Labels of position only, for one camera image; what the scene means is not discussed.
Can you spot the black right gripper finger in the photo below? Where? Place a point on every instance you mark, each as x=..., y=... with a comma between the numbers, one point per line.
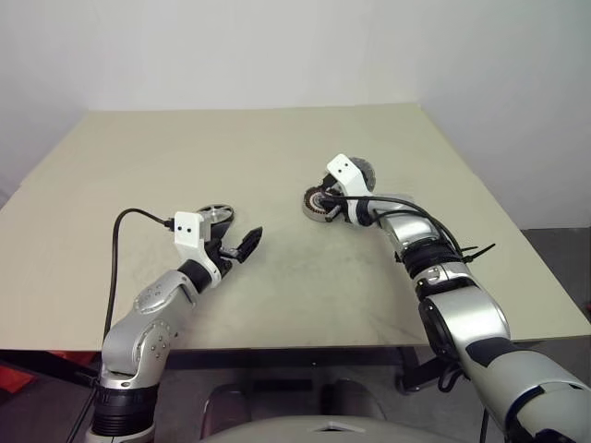
x=331, y=213
x=322, y=199

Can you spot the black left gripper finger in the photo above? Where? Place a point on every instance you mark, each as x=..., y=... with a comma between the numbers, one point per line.
x=224, y=228
x=251, y=242

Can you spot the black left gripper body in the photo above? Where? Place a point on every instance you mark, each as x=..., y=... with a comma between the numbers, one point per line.
x=221, y=258

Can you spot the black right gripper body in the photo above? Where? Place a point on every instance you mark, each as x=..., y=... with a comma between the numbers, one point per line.
x=336, y=203

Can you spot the motor stator with copper windings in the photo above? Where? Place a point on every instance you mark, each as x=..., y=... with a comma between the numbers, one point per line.
x=311, y=210

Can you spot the small metal wheel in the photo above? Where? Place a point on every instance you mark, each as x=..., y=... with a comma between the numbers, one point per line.
x=216, y=213

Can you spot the grey metal round part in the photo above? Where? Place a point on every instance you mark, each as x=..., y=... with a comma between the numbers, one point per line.
x=368, y=173

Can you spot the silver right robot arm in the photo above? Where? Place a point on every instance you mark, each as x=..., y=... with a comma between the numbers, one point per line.
x=466, y=314

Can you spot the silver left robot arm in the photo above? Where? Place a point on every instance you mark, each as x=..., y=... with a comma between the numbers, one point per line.
x=148, y=332

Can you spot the dark rounded shape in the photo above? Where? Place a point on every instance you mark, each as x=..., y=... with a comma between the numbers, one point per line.
x=228, y=399

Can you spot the black zip tie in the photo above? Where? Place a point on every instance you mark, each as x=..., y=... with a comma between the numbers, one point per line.
x=482, y=253
x=471, y=249

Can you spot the grey robot torso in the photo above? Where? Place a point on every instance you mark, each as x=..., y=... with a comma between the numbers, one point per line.
x=346, y=431

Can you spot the red object under table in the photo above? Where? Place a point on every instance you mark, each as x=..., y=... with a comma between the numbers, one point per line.
x=16, y=378

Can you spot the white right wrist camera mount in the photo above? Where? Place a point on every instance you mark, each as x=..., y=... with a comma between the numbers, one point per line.
x=348, y=173

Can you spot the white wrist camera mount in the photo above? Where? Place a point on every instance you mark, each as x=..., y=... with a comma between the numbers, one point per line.
x=348, y=173
x=187, y=231

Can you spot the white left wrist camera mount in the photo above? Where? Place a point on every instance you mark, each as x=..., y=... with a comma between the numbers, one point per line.
x=187, y=231

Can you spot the black table frame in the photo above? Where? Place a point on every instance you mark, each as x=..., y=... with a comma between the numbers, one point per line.
x=415, y=369

